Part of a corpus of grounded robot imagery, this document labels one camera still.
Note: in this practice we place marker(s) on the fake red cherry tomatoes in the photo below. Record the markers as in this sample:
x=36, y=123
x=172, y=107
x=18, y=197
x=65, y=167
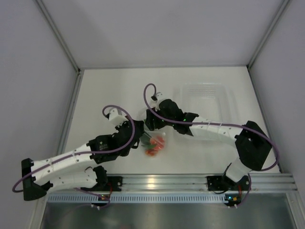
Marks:
x=152, y=150

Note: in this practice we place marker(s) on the clear plastic basket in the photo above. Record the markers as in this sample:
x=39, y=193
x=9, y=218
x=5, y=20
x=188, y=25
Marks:
x=212, y=101

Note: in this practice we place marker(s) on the aluminium mounting rail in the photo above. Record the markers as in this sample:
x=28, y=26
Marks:
x=166, y=182

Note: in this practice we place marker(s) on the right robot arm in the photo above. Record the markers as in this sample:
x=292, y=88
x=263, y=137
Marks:
x=249, y=140

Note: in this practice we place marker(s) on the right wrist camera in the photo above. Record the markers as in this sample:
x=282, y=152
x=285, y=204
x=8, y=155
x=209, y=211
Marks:
x=156, y=99

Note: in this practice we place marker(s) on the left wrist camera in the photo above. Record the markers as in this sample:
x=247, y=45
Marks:
x=116, y=117

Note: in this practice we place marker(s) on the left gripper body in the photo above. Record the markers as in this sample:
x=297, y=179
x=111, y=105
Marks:
x=124, y=124

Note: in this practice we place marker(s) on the clear zip top bag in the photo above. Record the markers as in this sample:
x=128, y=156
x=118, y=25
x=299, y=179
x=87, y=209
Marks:
x=153, y=135

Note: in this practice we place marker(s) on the slotted cable duct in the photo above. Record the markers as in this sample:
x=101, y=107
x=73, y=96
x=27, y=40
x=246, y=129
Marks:
x=143, y=198

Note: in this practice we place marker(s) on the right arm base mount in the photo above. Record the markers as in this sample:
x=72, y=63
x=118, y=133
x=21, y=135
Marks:
x=223, y=183

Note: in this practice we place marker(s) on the fake dark green vegetable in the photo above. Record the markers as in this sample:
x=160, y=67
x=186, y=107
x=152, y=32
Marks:
x=145, y=139

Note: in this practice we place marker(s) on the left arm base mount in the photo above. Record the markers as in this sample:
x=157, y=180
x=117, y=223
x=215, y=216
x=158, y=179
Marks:
x=114, y=184

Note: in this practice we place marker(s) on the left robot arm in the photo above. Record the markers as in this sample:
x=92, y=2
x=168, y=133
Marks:
x=80, y=168

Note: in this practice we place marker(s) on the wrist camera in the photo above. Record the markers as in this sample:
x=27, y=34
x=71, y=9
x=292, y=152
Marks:
x=116, y=117
x=156, y=99

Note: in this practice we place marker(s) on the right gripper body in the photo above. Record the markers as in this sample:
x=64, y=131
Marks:
x=159, y=122

